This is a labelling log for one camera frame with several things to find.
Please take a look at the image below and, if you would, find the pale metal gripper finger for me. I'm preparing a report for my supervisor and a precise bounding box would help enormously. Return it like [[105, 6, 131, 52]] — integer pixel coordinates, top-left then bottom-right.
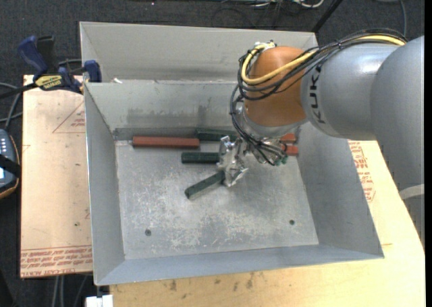
[[217, 163, 234, 181], [223, 167, 250, 188]]

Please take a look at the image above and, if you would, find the dark green block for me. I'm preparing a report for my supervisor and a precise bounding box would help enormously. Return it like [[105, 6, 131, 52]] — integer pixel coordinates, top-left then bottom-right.
[[194, 128, 239, 142], [180, 151, 221, 165], [184, 171, 226, 200]]

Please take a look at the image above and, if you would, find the grey metal bin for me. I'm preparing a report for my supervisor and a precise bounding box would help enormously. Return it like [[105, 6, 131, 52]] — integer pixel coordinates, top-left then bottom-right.
[[78, 21, 385, 287]]

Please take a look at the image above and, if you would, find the brown cardboard board red print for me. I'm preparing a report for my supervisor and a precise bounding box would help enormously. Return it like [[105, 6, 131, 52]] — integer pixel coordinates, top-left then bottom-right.
[[19, 74, 377, 280]]

